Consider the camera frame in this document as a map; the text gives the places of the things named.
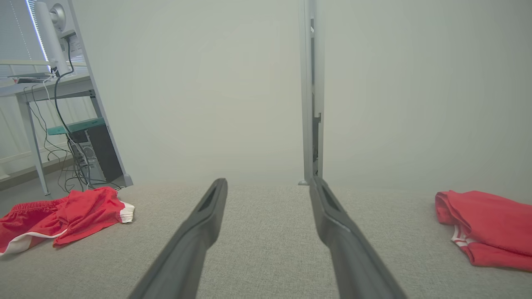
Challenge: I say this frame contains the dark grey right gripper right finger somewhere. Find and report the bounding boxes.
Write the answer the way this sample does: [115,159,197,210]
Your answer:
[310,175,406,299]

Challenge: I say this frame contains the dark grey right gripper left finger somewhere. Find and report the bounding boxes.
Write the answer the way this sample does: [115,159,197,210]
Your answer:
[129,179,228,299]

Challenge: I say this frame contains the red shorts white trim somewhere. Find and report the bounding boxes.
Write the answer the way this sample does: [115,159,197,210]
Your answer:
[0,186,135,256]

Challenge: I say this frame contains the red white basketball jersey top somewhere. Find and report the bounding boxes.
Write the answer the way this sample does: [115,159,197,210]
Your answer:
[435,190,532,272]

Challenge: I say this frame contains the black computer tower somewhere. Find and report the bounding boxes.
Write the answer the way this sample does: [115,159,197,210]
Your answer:
[69,124,124,183]

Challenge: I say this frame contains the teal flat box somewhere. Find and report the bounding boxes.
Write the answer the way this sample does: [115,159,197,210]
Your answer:
[47,118,105,136]

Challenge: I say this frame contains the white grey desk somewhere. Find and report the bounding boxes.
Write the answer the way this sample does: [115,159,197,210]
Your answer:
[0,75,98,196]

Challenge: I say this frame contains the flat grey laptop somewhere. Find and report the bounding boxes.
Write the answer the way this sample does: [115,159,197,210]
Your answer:
[7,72,54,83]

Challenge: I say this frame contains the white computer monitor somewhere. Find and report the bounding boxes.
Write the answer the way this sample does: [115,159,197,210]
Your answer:
[35,0,84,77]

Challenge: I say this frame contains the white window blinds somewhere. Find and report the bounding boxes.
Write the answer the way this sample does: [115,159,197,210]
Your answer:
[0,0,46,79]

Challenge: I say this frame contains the grey partition post with feet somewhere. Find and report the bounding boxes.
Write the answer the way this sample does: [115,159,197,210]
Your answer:
[298,0,325,186]

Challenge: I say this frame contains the black monitor cable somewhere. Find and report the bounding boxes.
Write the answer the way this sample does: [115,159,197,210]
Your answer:
[53,35,90,185]

